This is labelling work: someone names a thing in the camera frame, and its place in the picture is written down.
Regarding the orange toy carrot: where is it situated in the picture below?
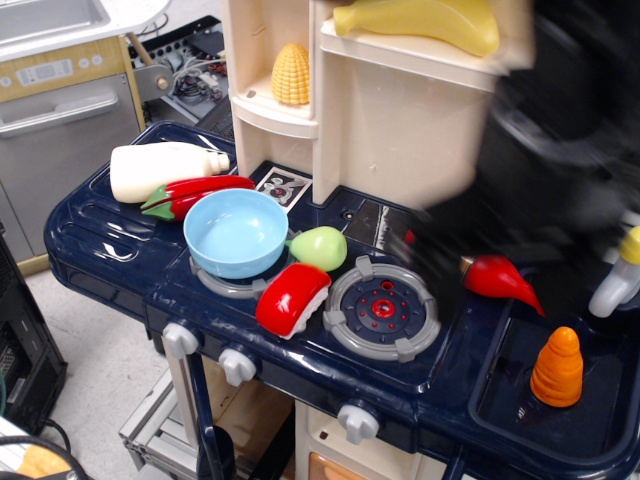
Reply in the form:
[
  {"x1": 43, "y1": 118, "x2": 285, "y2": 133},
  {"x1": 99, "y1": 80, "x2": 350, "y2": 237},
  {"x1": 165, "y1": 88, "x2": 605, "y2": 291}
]
[{"x1": 529, "y1": 327, "x2": 584, "y2": 408}]

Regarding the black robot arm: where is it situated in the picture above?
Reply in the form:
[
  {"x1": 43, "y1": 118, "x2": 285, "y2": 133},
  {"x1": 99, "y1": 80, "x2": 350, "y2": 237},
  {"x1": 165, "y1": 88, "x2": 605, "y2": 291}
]
[{"x1": 410, "y1": 1, "x2": 639, "y2": 320}]

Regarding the light blue plastic bowl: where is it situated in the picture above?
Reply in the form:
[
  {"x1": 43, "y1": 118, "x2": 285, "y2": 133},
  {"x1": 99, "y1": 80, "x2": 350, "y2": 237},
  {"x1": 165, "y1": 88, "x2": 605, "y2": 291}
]
[{"x1": 183, "y1": 188, "x2": 289, "y2": 280}]

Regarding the green toy pear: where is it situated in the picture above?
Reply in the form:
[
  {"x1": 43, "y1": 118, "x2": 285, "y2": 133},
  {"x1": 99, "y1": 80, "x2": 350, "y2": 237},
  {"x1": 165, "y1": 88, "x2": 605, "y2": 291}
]
[{"x1": 286, "y1": 226, "x2": 348, "y2": 272}]

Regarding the red and white toy sushi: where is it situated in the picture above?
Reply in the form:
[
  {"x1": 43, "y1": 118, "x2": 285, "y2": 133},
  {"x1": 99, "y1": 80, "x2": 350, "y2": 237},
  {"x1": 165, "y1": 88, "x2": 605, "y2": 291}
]
[{"x1": 255, "y1": 263, "x2": 332, "y2": 340}]

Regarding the navy toy kitchen counter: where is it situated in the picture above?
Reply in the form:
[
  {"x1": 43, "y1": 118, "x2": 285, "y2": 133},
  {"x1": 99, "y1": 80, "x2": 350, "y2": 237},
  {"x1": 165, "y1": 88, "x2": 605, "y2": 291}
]
[{"x1": 43, "y1": 121, "x2": 640, "y2": 480}]

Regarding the grey left stove burner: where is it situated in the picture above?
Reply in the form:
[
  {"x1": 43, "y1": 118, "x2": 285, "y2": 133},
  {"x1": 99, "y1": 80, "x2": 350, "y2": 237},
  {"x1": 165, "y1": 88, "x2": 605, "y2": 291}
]
[{"x1": 189, "y1": 230, "x2": 301, "y2": 300}]

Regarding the grey stove burner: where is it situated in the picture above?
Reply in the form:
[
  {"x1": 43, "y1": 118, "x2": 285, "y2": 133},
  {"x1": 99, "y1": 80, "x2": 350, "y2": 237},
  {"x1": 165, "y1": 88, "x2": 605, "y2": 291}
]
[
  {"x1": 323, "y1": 256, "x2": 441, "y2": 363},
  {"x1": 189, "y1": 230, "x2": 301, "y2": 300}
]

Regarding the grey right stove burner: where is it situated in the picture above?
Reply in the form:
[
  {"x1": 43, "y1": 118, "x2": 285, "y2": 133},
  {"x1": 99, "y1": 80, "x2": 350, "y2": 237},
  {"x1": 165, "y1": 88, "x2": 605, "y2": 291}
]
[{"x1": 323, "y1": 256, "x2": 441, "y2": 363}]

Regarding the cream toy kitchen shelf unit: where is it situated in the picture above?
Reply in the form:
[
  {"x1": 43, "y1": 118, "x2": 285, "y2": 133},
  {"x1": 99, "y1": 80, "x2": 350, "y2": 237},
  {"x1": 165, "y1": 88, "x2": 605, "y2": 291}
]
[{"x1": 221, "y1": 1, "x2": 535, "y2": 207}]

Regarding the grey middle stove knob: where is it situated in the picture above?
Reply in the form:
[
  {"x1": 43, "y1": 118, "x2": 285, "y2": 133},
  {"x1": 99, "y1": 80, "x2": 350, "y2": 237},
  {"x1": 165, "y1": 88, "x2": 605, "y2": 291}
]
[{"x1": 218, "y1": 348, "x2": 257, "y2": 387}]

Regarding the grey stove knob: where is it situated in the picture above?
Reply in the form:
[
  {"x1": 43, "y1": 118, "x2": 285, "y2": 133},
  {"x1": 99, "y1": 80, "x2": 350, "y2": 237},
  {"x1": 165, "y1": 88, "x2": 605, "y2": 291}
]
[
  {"x1": 337, "y1": 404, "x2": 380, "y2": 445},
  {"x1": 218, "y1": 348, "x2": 257, "y2": 387},
  {"x1": 162, "y1": 323, "x2": 200, "y2": 360}
]

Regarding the red toy chili pepper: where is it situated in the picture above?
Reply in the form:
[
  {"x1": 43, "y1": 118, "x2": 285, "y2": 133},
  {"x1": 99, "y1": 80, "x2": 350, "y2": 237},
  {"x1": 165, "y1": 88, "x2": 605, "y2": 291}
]
[{"x1": 140, "y1": 175, "x2": 255, "y2": 222}]

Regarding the grey left stove knob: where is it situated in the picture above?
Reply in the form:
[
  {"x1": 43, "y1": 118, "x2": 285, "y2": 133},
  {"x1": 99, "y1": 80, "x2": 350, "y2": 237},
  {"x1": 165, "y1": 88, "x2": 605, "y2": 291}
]
[{"x1": 162, "y1": 323, "x2": 200, "y2": 360}]

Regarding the red toy ketchup bottle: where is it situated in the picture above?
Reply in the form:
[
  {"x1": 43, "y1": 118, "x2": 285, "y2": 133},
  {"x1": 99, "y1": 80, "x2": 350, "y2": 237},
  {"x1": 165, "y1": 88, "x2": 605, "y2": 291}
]
[{"x1": 403, "y1": 228, "x2": 547, "y2": 318}]

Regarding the yellow toy corn cob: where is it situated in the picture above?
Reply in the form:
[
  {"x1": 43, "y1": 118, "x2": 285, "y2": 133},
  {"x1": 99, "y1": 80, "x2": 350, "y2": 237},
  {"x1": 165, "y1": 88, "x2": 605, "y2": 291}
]
[{"x1": 271, "y1": 43, "x2": 310, "y2": 105}]

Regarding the grey right stove knob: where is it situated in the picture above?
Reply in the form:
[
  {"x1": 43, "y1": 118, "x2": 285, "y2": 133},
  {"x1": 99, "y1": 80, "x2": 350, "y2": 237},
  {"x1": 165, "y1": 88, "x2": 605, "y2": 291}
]
[{"x1": 337, "y1": 404, "x2": 380, "y2": 445}]

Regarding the white toy mayonnaise bottle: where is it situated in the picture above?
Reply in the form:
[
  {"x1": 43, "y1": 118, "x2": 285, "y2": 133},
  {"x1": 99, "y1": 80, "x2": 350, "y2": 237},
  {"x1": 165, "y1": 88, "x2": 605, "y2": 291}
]
[{"x1": 110, "y1": 142, "x2": 230, "y2": 203}]

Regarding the yellow toy banana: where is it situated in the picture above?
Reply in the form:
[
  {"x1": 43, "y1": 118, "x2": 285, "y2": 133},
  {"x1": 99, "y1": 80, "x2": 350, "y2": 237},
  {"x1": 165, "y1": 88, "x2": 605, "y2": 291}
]
[{"x1": 333, "y1": 0, "x2": 500, "y2": 57}]

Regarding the wooden toy dishwasher cabinet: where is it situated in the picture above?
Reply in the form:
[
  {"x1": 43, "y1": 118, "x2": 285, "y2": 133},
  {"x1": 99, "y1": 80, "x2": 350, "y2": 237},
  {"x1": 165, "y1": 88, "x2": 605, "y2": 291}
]
[{"x1": 1, "y1": 1, "x2": 169, "y2": 275}]

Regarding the black computer case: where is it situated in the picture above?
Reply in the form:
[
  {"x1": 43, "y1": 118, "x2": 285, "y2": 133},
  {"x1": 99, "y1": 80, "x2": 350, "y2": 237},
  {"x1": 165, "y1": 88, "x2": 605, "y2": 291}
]
[{"x1": 1, "y1": 242, "x2": 67, "y2": 435}]

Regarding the aluminium extrusion frame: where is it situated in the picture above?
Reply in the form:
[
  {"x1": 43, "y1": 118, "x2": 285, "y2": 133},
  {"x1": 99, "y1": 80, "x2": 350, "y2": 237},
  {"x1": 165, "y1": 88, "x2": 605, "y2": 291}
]
[{"x1": 119, "y1": 370, "x2": 197, "y2": 479}]

